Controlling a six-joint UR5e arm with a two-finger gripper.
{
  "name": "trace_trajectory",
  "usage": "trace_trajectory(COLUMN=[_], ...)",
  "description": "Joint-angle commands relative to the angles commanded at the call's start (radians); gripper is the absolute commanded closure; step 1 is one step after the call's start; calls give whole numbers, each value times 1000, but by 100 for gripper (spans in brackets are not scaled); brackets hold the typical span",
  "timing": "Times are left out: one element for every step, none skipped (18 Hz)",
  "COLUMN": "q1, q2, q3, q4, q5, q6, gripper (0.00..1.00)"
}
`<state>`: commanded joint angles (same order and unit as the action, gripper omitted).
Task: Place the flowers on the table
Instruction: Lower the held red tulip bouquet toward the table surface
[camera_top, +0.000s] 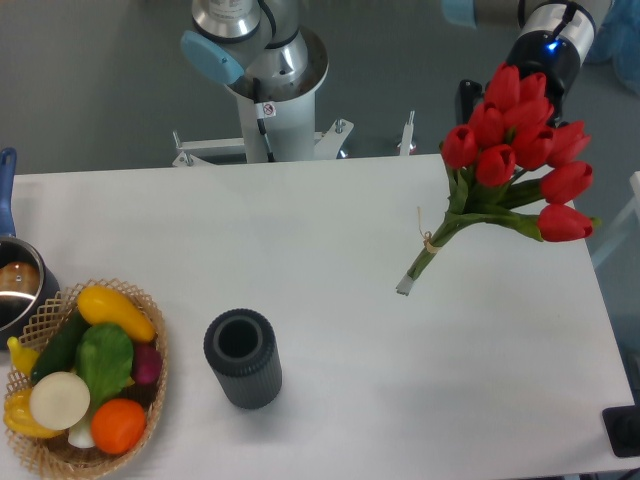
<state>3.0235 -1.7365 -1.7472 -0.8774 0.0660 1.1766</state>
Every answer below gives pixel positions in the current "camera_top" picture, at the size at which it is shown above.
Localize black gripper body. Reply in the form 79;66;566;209
506;31;582;125

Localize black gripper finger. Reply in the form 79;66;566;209
458;79;484;125

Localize red tulip bouquet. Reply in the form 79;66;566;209
396;63;597;295

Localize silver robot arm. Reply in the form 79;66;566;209
181;1;614;119

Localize dark grey ribbed vase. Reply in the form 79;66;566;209
203;309;283;410

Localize black device at table edge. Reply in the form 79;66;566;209
602;405;639;458

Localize purple radish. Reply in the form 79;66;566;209
131;344;163;385

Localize yellow squash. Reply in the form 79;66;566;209
76;285;156;343

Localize green lettuce leaf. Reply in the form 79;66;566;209
75;323;134;414

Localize orange fruit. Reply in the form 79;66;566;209
90;398;146;455

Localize green cucumber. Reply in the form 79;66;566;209
30;310;90;385

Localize white onion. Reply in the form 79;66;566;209
29;372;90;430

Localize yellow banana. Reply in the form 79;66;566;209
7;337;40;377

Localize woven wicker basket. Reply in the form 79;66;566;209
5;279;169;479

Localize yellow bell pepper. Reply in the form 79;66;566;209
3;388;64;439

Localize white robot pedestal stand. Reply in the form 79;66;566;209
173;27;354;166

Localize blue handled saucepan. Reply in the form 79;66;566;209
1;147;59;351

